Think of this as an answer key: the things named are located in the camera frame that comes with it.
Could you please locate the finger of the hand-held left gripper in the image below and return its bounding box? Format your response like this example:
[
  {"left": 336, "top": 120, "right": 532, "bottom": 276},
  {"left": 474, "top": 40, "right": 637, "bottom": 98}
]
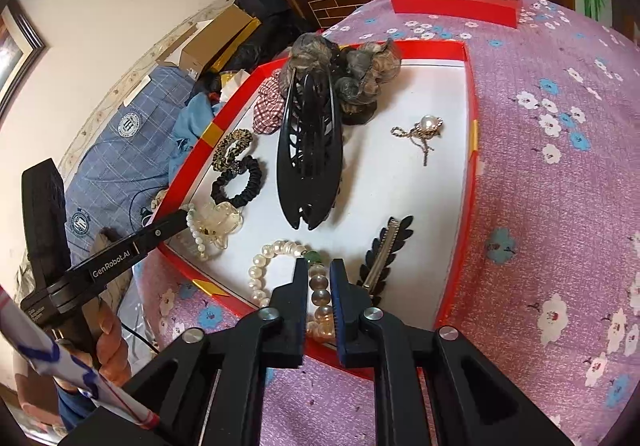
[{"left": 132, "top": 210, "right": 190, "bottom": 257}]

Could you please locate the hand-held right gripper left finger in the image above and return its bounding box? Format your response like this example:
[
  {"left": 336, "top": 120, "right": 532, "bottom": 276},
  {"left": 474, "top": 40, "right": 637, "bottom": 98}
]
[{"left": 100, "top": 257, "right": 311, "bottom": 446}]

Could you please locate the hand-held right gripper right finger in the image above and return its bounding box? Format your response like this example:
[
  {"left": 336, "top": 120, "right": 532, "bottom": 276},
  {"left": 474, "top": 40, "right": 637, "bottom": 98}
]
[{"left": 329, "top": 258, "right": 576, "bottom": 446}]

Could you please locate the small pearl bracelet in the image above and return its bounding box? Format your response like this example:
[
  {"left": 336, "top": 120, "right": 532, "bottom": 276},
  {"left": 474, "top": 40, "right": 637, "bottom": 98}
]
[{"left": 186, "top": 202, "right": 210, "bottom": 261}]

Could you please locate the large pearl bead bracelet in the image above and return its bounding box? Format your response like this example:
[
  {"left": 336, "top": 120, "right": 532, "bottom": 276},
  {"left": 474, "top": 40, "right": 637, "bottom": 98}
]
[{"left": 247, "top": 240, "right": 337, "bottom": 344}]

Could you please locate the clear flower hair claw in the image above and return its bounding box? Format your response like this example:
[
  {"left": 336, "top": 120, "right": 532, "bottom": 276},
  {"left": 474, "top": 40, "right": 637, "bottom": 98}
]
[{"left": 192, "top": 200, "right": 244, "bottom": 249}]

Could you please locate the black leaf hair clip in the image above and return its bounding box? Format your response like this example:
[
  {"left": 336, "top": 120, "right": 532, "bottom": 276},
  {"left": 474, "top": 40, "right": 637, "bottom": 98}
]
[{"left": 356, "top": 215, "right": 415, "bottom": 304}]

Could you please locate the black scrunchie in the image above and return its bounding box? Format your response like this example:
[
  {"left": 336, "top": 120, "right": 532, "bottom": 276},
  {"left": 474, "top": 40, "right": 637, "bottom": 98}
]
[{"left": 210, "top": 156, "right": 263, "bottom": 207}]

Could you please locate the large black hair claw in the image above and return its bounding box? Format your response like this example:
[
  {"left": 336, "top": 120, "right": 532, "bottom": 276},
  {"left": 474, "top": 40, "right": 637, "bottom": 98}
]
[{"left": 272, "top": 60, "right": 345, "bottom": 231}]

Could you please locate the leopard print scrunchie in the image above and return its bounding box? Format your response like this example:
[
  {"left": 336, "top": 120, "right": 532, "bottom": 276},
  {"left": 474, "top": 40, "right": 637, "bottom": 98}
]
[{"left": 212, "top": 128, "right": 254, "bottom": 173}]

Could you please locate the red box tray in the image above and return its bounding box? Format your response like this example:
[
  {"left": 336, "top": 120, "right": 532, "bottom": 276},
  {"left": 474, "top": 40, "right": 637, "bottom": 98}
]
[{"left": 132, "top": 40, "right": 487, "bottom": 382}]

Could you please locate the gold chain pearl brooch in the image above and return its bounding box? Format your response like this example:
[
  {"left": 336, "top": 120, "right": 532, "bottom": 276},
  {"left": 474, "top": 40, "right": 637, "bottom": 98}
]
[{"left": 391, "top": 114, "right": 445, "bottom": 167}]

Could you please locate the person's left hand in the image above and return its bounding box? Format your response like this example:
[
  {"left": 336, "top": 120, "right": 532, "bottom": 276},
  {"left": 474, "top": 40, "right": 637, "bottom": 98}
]
[{"left": 92, "top": 296, "right": 133, "bottom": 392}]

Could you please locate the blue plaid cloth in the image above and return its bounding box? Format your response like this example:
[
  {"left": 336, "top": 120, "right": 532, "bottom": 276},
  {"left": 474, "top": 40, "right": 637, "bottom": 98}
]
[{"left": 60, "top": 66, "right": 201, "bottom": 267}]

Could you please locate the light blue cloth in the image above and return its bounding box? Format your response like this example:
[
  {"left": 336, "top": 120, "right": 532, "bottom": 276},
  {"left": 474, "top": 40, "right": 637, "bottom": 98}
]
[{"left": 172, "top": 93, "right": 221, "bottom": 151}]

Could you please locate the white striped paper roll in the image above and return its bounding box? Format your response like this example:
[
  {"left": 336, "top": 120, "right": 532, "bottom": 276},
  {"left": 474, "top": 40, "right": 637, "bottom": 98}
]
[{"left": 0, "top": 283, "right": 161, "bottom": 429}]

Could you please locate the red plaid scrunchie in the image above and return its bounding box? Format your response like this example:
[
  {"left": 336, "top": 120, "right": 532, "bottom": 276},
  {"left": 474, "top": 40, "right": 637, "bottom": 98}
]
[{"left": 251, "top": 68, "right": 296, "bottom": 135}]

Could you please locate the cardboard box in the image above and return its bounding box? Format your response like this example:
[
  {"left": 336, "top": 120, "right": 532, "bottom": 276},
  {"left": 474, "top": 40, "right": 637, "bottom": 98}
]
[{"left": 156, "top": 3, "right": 261, "bottom": 76}]

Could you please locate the black bag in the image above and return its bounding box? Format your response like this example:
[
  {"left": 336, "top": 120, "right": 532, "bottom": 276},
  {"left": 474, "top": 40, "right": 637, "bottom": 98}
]
[{"left": 235, "top": 0, "right": 321, "bottom": 71}]

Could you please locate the brown organza scrunchie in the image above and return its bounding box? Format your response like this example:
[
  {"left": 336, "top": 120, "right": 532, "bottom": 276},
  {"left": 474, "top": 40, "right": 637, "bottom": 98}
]
[{"left": 280, "top": 33, "right": 403, "bottom": 121}]

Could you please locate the purple floral tablecloth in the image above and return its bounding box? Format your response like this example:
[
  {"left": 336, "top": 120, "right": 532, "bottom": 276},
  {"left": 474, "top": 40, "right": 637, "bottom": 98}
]
[{"left": 132, "top": 0, "right": 640, "bottom": 446}]

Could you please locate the red box lid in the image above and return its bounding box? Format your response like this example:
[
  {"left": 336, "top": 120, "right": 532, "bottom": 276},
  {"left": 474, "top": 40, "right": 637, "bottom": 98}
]
[{"left": 390, "top": 0, "right": 523, "bottom": 30}]

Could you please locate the framed wall picture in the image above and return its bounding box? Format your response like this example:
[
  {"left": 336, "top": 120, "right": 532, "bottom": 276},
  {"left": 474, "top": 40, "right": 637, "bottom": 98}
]
[{"left": 0, "top": 0, "right": 46, "bottom": 117}]

